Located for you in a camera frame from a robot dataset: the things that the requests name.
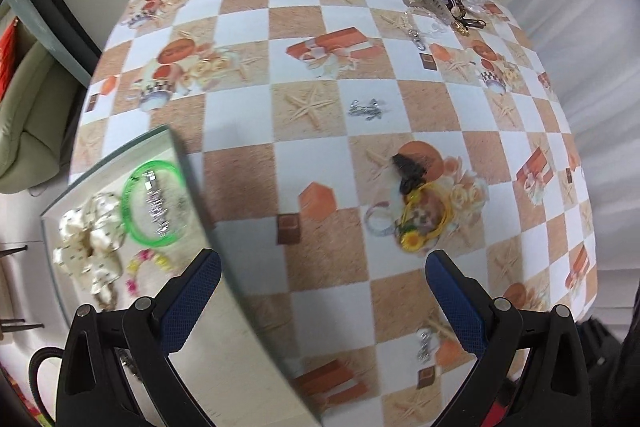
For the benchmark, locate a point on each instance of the cream polka dot scrunchie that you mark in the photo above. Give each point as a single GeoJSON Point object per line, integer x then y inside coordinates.
{"type": "Point", "coordinates": [92, 237]}

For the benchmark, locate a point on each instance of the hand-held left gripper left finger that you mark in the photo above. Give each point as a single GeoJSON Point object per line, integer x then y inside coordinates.
{"type": "Point", "coordinates": [192, 302]}

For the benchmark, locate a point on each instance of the grey shallow tray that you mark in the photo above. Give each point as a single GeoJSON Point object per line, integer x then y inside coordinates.
{"type": "Point", "coordinates": [240, 357]}

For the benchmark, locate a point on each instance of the wooden chair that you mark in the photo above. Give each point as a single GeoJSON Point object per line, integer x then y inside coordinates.
{"type": "Point", "coordinates": [12, 324]}

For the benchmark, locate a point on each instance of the dark cloth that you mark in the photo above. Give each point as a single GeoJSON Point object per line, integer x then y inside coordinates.
{"type": "Point", "coordinates": [612, 367]}

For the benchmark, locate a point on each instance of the green leather sofa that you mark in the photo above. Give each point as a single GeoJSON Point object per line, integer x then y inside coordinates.
{"type": "Point", "coordinates": [27, 122]}

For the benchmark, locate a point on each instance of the red cushion round gold print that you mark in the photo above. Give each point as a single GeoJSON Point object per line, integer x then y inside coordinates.
{"type": "Point", "coordinates": [7, 57]}

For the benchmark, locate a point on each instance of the gold pearl hair clip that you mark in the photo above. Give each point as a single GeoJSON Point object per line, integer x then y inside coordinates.
{"type": "Point", "coordinates": [467, 23]}

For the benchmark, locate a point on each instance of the silver crown hair clip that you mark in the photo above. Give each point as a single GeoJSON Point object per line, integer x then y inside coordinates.
{"type": "Point", "coordinates": [367, 109]}

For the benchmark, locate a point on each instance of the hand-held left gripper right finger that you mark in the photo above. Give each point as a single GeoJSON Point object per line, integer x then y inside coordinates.
{"type": "Point", "coordinates": [457, 302]}

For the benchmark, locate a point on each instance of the silver star hair clip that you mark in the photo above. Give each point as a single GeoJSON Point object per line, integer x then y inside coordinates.
{"type": "Point", "coordinates": [156, 207]}

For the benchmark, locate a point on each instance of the checkered printed tablecloth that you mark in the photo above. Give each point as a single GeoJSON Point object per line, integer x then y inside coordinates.
{"type": "Point", "coordinates": [325, 117]}

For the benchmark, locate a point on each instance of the red object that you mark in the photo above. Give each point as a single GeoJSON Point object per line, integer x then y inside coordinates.
{"type": "Point", "coordinates": [496, 414]}

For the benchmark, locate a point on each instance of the green plastic bangle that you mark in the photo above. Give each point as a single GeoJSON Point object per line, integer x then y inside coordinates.
{"type": "Point", "coordinates": [131, 219]}

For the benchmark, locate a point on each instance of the sunflower hair clip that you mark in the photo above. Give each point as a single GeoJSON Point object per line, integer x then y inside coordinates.
{"type": "Point", "coordinates": [414, 247]}

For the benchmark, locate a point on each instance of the small black hair claw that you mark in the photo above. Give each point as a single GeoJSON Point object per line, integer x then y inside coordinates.
{"type": "Point", "coordinates": [407, 169]}

